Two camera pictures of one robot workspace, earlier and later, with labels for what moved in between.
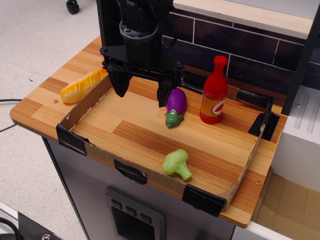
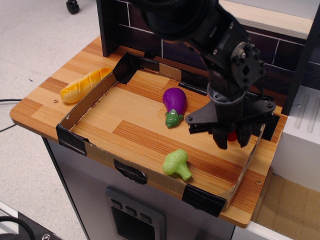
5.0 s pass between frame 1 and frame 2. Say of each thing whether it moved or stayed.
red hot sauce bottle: moved
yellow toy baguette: stayed
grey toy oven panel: stayed
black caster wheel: stayed
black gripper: moved
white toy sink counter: stayed
